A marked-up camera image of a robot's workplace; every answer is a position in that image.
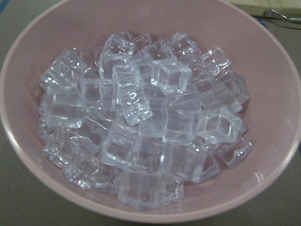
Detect clear ice cubes pile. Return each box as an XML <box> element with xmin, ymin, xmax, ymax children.
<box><xmin>38</xmin><ymin>31</ymin><xmax>253</xmax><ymax>210</ymax></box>

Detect pink bowl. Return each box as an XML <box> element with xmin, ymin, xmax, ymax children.
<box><xmin>0</xmin><ymin>0</ymin><xmax>301</xmax><ymax>226</ymax></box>

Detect metal tongs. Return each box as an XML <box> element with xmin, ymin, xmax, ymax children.
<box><xmin>264</xmin><ymin>8</ymin><xmax>301</xmax><ymax>24</ymax></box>

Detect wooden cutting board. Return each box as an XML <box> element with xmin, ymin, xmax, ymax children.
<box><xmin>227</xmin><ymin>0</ymin><xmax>301</xmax><ymax>17</ymax></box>

